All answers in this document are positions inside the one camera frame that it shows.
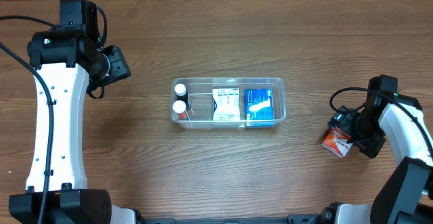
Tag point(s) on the clear plastic container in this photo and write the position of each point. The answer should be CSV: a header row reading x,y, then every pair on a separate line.
x,y
201,100

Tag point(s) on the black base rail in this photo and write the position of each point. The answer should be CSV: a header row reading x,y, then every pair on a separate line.
x,y
290,219

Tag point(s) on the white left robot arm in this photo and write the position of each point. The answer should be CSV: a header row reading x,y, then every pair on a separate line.
x,y
69,62

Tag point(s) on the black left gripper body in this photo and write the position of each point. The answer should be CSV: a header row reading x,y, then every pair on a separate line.
x,y
117,65

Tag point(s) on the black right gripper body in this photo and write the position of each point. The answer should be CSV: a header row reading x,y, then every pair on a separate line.
x,y
347,128

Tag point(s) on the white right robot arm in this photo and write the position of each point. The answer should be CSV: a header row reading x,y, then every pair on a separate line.
x,y
385,116

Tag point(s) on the black bottle white cap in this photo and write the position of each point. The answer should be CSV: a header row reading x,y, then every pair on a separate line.
x,y
182,94

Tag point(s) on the orange bottle white cap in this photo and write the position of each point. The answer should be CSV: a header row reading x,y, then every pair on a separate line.
x,y
180,110

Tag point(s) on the blue small box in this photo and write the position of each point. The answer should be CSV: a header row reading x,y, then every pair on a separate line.
x,y
259,107

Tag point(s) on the red white small box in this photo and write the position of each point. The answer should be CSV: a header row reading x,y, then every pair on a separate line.
x,y
337,142

